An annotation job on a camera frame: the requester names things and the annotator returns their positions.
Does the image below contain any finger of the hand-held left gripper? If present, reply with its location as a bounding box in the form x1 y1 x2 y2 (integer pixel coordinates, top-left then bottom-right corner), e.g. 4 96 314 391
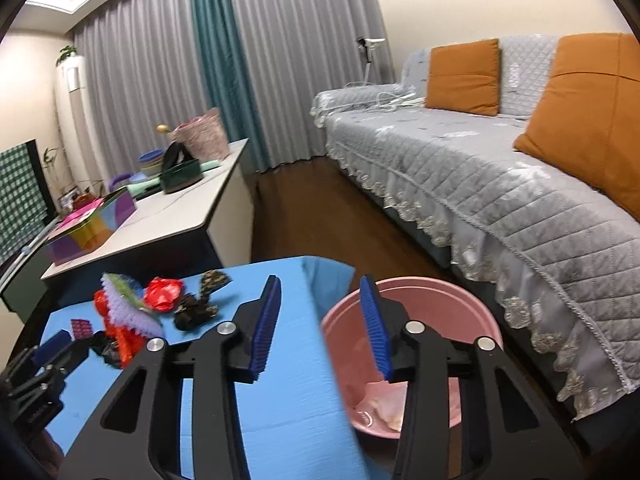
34 331 73 365
52 342 93 376

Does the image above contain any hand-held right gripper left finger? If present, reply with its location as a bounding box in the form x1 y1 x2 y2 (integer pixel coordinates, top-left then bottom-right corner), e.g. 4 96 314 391
57 275 283 480

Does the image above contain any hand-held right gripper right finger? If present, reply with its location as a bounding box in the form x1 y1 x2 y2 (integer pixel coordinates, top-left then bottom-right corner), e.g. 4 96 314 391
359 275 586 480

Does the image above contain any green printed packet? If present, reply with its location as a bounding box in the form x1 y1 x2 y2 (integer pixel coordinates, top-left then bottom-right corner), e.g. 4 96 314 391
101 272 163 337

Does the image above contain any pink plastic basin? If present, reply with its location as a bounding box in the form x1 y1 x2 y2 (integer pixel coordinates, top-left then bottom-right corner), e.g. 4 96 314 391
320 276 503 436

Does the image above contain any black crumpled wrapper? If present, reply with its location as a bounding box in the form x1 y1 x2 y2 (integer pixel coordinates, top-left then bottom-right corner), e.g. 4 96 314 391
90 332 118 363

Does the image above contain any leopard print wrapper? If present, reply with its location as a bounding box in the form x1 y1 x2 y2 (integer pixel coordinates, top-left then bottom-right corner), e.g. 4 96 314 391
199 269 235 297

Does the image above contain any dark green television stand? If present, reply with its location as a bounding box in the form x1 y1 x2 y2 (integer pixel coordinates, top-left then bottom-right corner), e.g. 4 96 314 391
0 220 66 321

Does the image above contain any blue tablecloth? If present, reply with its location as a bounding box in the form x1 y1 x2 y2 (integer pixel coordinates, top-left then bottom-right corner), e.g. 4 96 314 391
37 256 396 480

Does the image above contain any red plastic bag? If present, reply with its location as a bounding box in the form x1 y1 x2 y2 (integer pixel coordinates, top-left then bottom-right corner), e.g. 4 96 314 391
144 277 185 313

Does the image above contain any colourful tin box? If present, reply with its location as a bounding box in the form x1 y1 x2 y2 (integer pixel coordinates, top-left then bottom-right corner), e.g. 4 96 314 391
46 191 138 267

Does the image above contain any white coffee table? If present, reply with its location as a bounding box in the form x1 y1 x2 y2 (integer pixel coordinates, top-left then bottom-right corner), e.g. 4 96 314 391
41 137 256 306

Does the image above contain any green checked cloth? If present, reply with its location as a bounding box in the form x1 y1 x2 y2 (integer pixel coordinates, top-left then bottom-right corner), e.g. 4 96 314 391
0 142 51 261

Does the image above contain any black television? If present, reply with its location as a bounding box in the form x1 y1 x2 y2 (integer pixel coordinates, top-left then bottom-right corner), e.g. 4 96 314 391
0 139 60 266

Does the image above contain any green oval bowl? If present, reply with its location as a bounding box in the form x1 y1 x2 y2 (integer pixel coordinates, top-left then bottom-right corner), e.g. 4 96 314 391
160 159 205 195

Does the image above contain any grey quilted sofa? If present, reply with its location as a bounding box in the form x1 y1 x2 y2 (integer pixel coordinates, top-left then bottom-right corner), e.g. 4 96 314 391
309 35 640 441

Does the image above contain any pale green tray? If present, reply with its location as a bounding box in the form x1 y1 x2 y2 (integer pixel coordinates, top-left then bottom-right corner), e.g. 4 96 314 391
125 177 163 200

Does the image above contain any stack of plastic bowls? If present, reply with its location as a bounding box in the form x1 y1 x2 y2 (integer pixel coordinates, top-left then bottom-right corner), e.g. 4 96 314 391
138 149 166 181

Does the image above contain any pink lace basket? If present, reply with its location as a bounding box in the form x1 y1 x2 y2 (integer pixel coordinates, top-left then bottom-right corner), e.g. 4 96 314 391
170 107 231 161

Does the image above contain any white standing air conditioner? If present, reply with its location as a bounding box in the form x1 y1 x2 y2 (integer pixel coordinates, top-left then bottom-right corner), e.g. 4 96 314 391
52 55 108 186

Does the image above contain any orange cushion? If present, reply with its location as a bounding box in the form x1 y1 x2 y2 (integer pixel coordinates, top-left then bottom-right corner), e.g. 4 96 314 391
514 32 640 221
425 38 502 117

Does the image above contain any grey curtain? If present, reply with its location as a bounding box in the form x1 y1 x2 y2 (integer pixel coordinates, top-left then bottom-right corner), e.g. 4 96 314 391
75 0 211 186
227 0 391 168

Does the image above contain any teal curtain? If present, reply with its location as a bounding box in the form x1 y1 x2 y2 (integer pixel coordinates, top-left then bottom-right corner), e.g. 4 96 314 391
189 0 273 173

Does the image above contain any white floor lamp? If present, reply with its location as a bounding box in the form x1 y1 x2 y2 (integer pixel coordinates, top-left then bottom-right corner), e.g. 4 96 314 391
356 36 387 86

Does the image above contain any white cable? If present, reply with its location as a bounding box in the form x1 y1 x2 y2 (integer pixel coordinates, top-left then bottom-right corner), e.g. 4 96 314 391
345 82 418 111

